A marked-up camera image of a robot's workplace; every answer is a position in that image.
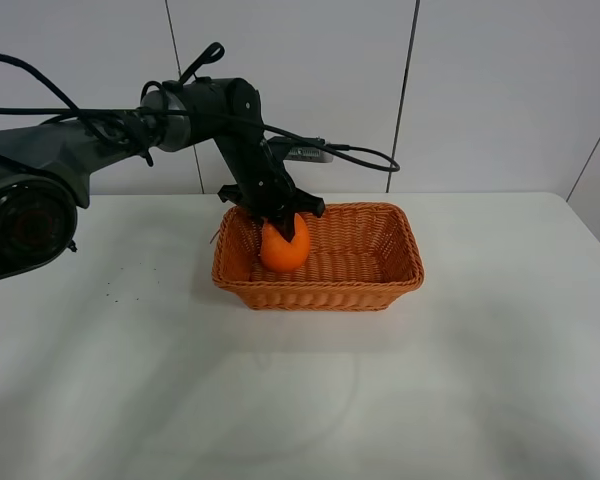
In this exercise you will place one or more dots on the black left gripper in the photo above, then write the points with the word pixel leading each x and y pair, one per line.
pixel 262 184

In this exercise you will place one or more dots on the orange wicker basket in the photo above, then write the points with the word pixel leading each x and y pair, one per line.
pixel 363 256

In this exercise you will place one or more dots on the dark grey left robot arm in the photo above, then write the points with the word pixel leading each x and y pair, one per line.
pixel 45 170

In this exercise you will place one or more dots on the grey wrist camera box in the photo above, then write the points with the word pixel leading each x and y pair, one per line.
pixel 305 151

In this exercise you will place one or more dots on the orange fruit with stem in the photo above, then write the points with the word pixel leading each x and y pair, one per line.
pixel 282 256

